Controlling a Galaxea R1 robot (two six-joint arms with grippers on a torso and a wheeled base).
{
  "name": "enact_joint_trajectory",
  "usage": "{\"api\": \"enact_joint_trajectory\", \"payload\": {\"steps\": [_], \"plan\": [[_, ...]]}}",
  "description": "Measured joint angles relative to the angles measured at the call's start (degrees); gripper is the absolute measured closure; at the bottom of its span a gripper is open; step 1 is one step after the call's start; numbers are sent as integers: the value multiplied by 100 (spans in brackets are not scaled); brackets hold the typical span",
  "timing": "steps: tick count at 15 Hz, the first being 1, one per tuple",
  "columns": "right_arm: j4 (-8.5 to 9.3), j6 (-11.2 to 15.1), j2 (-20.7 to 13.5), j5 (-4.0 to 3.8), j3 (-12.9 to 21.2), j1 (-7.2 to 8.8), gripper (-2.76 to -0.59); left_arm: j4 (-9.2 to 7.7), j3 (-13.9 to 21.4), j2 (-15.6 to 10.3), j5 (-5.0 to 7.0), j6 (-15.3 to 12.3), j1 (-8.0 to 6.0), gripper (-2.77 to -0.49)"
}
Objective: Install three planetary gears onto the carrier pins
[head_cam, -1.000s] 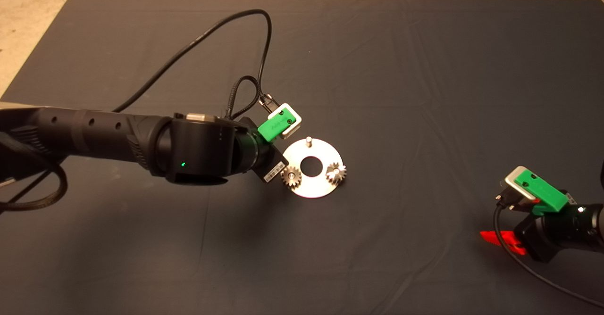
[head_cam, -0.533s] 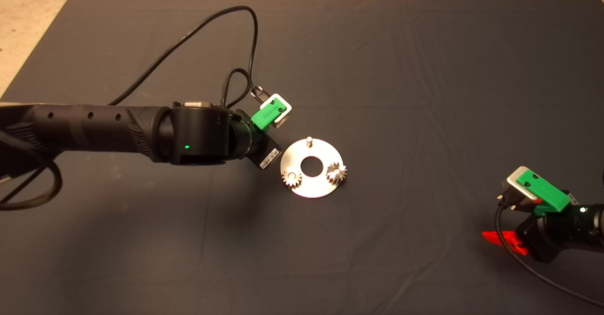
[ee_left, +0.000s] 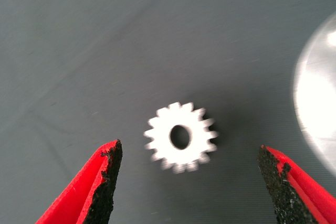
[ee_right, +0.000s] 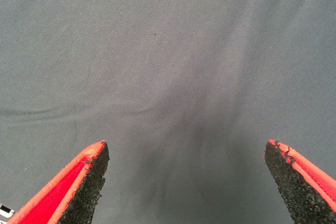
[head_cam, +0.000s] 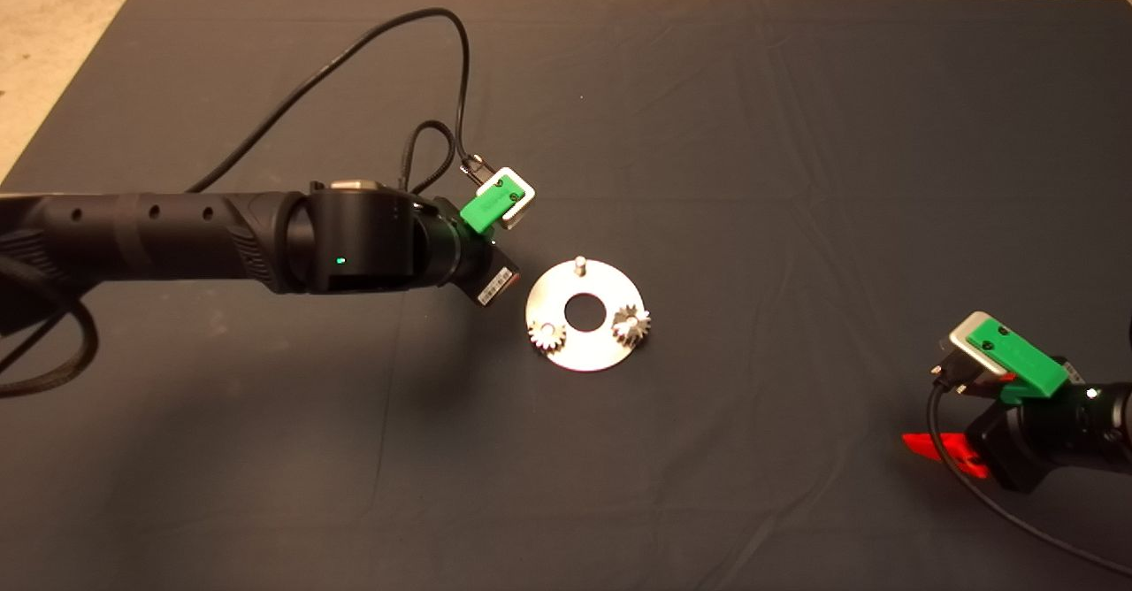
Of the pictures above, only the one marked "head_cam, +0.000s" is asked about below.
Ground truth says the bright green camera mount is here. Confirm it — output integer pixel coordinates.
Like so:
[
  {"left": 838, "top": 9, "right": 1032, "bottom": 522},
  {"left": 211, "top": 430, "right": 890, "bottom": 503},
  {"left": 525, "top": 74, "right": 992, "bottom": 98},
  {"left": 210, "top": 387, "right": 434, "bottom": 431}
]
[
  {"left": 966, "top": 318, "right": 1070, "bottom": 403},
  {"left": 459, "top": 179, "right": 530, "bottom": 236}
]

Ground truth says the long black braided cable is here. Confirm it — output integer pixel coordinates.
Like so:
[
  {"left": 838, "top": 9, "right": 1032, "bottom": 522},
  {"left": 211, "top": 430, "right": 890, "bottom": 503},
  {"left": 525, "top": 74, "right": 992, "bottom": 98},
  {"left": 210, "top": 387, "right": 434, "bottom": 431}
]
[{"left": 0, "top": 255, "right": 99, "bottom": 398}]

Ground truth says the short black braided cable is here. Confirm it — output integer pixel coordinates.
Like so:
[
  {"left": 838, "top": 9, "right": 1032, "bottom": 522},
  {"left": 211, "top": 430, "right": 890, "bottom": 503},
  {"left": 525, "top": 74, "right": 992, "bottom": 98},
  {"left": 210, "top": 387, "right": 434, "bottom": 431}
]
[{"left": 400, "top": 120, "right": 458, "bottom": 197}]

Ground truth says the dark grey table cloth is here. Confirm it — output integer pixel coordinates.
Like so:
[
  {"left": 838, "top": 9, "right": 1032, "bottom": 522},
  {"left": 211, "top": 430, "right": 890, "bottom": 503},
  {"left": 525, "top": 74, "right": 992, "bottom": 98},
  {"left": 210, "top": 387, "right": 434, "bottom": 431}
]
[{"left": 0, "top": 0, "right": 1132, "bottom": 591}]

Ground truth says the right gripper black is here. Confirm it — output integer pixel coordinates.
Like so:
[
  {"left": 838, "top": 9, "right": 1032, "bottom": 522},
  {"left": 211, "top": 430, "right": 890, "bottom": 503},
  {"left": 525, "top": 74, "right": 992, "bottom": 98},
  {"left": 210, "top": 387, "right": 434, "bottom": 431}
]
[{"left": 902, "top": 373, "right": 1113, "bottom": 495}]

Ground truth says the smooth black camera cable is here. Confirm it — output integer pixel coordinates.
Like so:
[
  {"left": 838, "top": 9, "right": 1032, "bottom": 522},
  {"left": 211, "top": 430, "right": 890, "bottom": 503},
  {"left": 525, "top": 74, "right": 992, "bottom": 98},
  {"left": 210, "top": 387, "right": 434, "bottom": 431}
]
[
  {"left": 927, "top": 365, "right": 1132, "bottom": 576},
  {"left": 186, "top": 8, "right": 487, "bottom": 188}
]

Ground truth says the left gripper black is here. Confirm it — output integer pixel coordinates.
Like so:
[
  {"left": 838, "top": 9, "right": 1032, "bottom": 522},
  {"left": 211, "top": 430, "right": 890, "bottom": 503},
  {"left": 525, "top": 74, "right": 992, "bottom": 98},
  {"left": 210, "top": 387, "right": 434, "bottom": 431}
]
[{"left": 433, "top": 197, "right": 522, "bottom": 309}]

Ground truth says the round metal carrier plate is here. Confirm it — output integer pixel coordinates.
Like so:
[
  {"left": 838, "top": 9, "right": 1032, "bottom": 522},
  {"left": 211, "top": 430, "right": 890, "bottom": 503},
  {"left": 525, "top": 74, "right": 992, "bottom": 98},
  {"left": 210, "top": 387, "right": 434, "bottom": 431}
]
[{"left": 525, "top": 257, "right": 646, "bottom": 373}]

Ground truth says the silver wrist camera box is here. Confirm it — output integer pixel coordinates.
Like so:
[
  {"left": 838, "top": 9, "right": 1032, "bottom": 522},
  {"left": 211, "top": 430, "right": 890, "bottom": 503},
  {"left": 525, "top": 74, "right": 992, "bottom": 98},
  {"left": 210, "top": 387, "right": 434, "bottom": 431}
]
[
  {"left": 948, "top": 311, "right": 1011, "bottom": 378},
  {"left": 476, "top": 166, "right": 538, "bottom": 231}
]

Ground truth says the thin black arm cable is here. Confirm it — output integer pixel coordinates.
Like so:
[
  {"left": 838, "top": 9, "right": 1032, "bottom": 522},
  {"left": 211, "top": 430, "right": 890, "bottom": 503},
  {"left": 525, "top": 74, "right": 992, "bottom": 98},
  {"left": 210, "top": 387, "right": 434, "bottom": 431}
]
[{"left": 0, "top": 306, "right": 67, "bottom": 372}]

